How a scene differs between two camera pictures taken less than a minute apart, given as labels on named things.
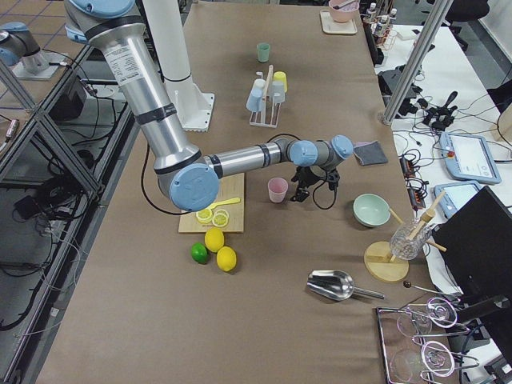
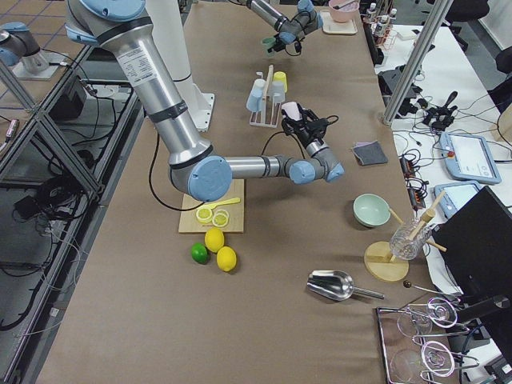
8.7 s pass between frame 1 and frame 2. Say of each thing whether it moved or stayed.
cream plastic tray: stayed
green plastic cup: moved
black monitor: stayed
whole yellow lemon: stayed
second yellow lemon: stayed
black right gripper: moved
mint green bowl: stayed
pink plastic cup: moved
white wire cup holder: stayed
